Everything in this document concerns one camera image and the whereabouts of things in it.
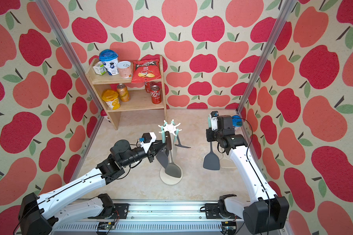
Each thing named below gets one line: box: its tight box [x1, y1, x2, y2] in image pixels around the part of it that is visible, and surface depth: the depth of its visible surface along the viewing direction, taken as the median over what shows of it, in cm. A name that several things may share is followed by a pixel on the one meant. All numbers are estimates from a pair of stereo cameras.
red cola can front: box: [150, 84, 162, 105], surface depth 90 cm
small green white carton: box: [92, 61, 108, 76], surface depth 80 cm
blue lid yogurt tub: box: [98, 48, 120, 76], surface depth 76 cm
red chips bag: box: [131, 59, 162, 84], surface depth 78 cm
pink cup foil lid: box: [116, 60, 133, 79], surface depth 78 cm
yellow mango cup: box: [101, 89, 121, 111], surface depth 88 cm
